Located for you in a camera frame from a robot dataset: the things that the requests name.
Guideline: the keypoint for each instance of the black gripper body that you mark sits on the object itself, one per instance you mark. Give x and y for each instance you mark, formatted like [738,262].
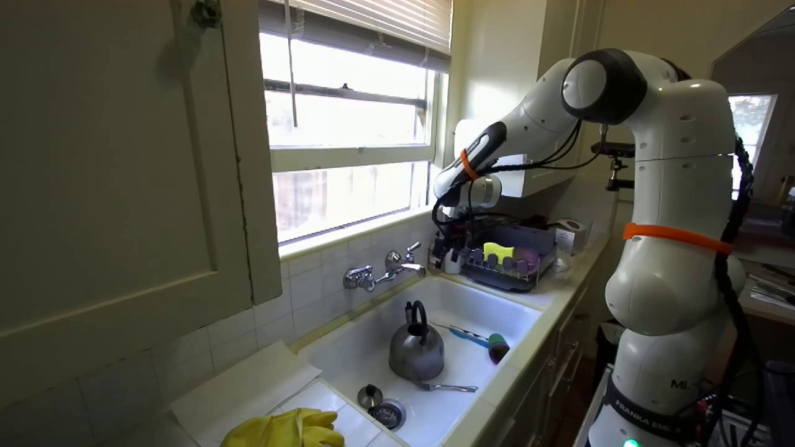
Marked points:
[451,224]

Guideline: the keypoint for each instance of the chrome wall faucet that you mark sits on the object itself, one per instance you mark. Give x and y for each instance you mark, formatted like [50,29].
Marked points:
[383,271]

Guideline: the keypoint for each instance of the stainless steel teapot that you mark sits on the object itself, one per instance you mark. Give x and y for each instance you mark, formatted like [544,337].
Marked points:
[415,351]

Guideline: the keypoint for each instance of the round steel teapot lid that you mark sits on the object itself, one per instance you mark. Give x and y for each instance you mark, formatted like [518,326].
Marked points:
[368,397]

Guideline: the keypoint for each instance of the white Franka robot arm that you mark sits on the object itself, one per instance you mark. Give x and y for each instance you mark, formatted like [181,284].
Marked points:
[671,281]

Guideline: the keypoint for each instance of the soap bottle with white pump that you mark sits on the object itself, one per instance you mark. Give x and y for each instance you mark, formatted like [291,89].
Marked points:
[454,264]

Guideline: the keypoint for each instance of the yellow sponge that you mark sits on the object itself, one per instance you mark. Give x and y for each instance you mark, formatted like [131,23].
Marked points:
[497,253]

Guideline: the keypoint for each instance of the dark dish rack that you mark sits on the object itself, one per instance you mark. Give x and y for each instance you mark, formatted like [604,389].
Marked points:
[536,249]

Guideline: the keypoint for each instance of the blue green dish brush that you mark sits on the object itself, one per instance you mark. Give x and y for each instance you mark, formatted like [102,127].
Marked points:
[496,347]

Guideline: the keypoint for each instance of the white plastic container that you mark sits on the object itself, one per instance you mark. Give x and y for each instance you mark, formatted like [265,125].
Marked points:
[572,236]

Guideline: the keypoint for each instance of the white sink basin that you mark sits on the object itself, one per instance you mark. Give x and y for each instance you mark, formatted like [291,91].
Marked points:
[357,356]

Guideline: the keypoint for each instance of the metal fork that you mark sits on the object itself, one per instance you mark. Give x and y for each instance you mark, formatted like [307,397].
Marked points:
[451,387]

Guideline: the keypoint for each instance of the kitchen window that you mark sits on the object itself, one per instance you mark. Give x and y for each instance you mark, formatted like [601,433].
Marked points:
[349,125]

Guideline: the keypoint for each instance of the lower cabinet fronts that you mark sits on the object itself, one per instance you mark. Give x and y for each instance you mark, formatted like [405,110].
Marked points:
[554,364]

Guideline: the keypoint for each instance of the black sink drain stopper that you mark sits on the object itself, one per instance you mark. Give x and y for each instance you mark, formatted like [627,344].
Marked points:
[389,415]

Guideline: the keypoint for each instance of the window blind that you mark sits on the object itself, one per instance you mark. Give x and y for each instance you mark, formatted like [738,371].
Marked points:
[374,20]

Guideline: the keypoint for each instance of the yellow cloth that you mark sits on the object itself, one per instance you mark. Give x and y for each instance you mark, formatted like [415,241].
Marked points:
[281,431]

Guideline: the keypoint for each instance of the background room window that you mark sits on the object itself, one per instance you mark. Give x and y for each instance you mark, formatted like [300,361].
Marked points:
[748,133]

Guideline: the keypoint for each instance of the cabinet door latch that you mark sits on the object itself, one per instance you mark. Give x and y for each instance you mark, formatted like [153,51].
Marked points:
[204,13]

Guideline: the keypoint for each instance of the cream cabinet door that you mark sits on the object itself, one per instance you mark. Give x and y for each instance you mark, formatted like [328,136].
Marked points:
[108,183]

